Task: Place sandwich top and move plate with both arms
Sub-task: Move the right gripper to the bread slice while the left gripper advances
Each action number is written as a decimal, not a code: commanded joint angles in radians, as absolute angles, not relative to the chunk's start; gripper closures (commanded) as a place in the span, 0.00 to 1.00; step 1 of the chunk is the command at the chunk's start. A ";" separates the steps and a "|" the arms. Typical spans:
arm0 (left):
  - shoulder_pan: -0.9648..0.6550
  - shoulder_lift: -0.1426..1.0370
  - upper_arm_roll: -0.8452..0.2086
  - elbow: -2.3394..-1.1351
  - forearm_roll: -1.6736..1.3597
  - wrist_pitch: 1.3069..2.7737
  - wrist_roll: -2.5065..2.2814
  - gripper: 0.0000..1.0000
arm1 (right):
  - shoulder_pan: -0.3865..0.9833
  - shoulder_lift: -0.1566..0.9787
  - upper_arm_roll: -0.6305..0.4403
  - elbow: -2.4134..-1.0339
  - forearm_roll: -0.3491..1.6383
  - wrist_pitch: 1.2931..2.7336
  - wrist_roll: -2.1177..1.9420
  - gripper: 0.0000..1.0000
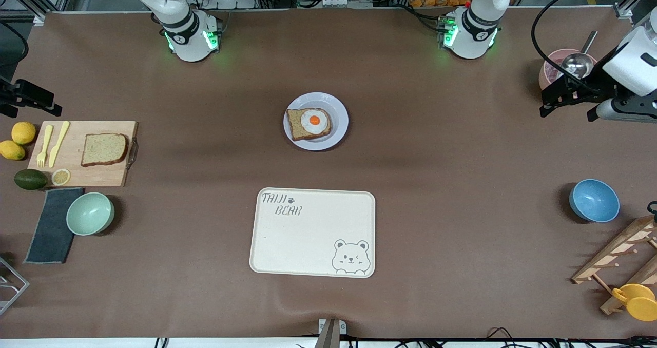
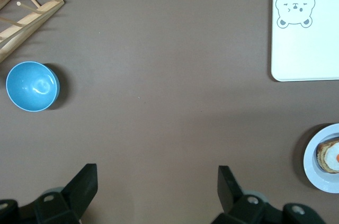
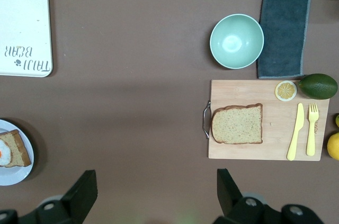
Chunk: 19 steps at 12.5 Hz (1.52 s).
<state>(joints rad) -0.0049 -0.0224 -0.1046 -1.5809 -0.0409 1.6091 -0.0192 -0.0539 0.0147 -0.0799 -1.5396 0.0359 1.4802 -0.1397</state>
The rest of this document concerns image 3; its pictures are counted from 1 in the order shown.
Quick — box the plain brown bread slice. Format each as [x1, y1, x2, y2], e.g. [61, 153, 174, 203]
[211, 103, 264, 145]

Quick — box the cream tray with bear print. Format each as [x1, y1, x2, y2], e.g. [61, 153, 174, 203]
[0, 0, 53, 78]

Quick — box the wooden cutting board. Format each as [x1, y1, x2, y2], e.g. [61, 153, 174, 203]
[202, 79, 331, 162]

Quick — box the yellow plastic fork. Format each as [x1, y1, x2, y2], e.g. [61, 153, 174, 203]
[306, 103, 319, 156]

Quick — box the lemon slice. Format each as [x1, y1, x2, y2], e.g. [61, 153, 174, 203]
[274, 80, 298, 102]

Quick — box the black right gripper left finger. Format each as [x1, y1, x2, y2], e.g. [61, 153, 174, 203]
[20, 169, 98, 224]

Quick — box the pale green bowl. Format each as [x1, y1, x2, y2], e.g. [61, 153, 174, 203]
[210, 14, 265, 70]

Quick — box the dark grey cloth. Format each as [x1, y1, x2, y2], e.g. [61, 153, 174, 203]
[257, 0, 315, 79]

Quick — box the white round plate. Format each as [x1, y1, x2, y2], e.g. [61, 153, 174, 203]
[0, 119, 34, 186]

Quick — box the yellow plastic knife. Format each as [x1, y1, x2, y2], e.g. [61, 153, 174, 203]
[287, 103, 305, 161]

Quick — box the green avocado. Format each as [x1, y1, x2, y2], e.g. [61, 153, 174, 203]
[298, 73, 338, 100]

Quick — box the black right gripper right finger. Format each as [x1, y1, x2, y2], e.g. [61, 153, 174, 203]
[213, 168, 325, 224]

